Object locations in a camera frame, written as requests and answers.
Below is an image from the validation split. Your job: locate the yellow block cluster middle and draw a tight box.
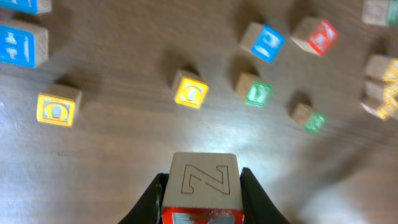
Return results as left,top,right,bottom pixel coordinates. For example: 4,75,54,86
364,80,397,101

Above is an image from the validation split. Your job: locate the yellow C block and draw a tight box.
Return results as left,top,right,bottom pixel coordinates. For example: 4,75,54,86
172,69,209,109

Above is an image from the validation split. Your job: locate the yellow block cluster left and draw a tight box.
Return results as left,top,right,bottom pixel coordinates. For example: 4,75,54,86
364,55,397,82

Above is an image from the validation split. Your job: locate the red letter I block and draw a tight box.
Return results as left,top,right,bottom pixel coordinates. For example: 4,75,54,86
162,152,244,224

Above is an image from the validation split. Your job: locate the blue P block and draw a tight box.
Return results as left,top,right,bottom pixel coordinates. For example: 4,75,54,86
239,22,285,63

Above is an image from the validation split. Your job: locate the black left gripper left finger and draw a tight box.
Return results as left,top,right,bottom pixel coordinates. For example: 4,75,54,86
119,173,169,224

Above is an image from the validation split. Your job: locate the yellow O block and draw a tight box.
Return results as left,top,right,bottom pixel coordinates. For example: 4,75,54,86
37,83,83,127

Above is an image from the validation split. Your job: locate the yellow block cluster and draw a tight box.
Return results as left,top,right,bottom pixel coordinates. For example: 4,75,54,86
364,55,397,82
364,80,397,101
360,96,397,120

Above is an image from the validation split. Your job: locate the blue H block lower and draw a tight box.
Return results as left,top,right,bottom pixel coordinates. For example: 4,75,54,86
1,0,52,14

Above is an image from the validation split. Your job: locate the red O block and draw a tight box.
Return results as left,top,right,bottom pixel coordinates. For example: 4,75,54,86
291,17,338,56

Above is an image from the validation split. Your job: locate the yellow block cluster bottom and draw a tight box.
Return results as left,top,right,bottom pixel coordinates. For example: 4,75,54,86
360,96,397,120

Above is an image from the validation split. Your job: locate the green V block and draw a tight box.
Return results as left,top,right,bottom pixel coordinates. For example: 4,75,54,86
235,73,274,108

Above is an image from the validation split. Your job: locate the blue H block upper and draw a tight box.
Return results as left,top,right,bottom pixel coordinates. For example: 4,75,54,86
1,19,49,68

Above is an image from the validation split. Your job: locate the green R block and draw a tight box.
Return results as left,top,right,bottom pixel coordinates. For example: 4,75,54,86
292,103,327,134

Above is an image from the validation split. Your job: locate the blue h block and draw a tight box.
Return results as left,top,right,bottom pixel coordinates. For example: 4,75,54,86
1,19,49,68
1,0,52,14

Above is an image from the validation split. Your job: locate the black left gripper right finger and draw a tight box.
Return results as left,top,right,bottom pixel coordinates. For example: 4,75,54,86
240,167,290,224

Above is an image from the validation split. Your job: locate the green Z block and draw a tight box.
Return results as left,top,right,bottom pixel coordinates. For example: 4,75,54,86
361,0,397,27

